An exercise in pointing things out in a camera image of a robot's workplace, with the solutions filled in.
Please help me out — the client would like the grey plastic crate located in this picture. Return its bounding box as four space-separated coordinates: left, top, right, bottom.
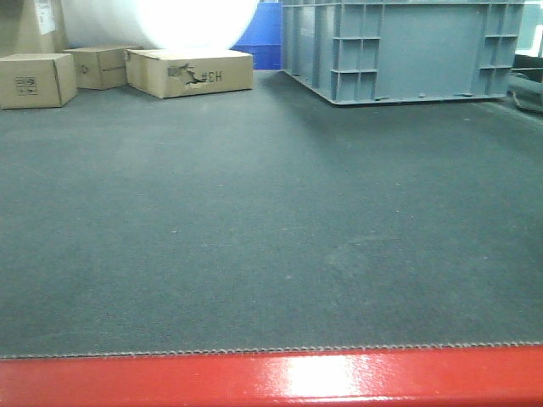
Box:
283 1 524 105

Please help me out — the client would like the cardboard box middle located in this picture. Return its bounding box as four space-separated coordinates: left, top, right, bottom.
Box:
64 45 142 90

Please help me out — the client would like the cardboard box labelled H3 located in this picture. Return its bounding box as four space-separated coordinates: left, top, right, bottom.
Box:
125 48 254 99

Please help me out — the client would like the dark grey table mat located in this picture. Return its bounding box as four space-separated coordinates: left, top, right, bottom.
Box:
1 72 542 358

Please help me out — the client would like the red metal table edge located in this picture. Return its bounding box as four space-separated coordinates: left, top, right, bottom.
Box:
1 346 542 406

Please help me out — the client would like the blue plastic bin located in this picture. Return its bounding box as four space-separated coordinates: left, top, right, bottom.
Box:
231 3 283 70

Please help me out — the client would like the cardboard box left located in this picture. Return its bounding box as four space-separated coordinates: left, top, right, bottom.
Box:
1 53 77 109

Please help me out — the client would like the tall cardboard box corner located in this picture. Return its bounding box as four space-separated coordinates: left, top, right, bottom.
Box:
1 0 68 57

